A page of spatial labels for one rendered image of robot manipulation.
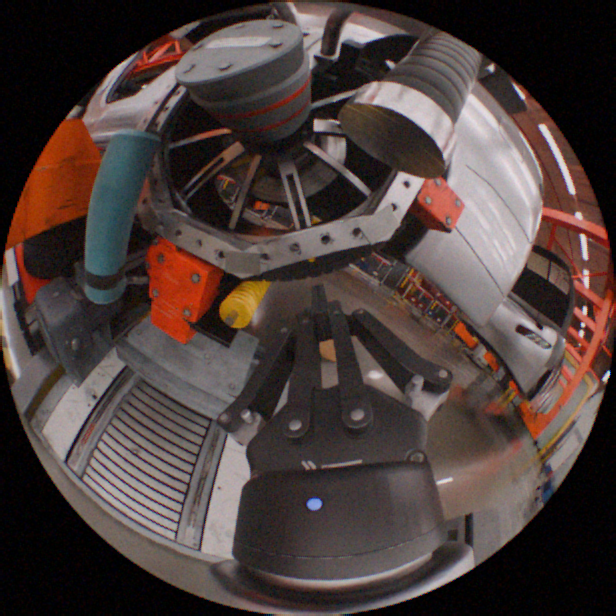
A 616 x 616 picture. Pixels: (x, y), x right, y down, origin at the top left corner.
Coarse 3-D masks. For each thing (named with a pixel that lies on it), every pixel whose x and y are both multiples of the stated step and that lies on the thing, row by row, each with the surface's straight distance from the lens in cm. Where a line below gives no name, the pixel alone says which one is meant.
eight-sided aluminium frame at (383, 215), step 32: (320, 32) 51; (384, 64) 46; (160, 96) 51; (160, 128) 51; (160, 160) 47; (160, 192) 44; (384, 192) 31; (416, 192) 32; (160, 224) 38; (192, 224) 35; (320, 224) 33; (352, 224) 28; (384, 224) 29; (224, 256) 33; (256, 256) 29; (288, 256) 28
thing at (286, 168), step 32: (320, 96) 71; (192, 128) 59; (224, 128) 47; (320, 128) 43; (192, 160) 59; (224, 160) 46; (256, 160) 41; (288, 160) 40; (320, 160) 41; (192, 192) 46; (288, 192) 39; (224, 224) 45; (256, 224) 60
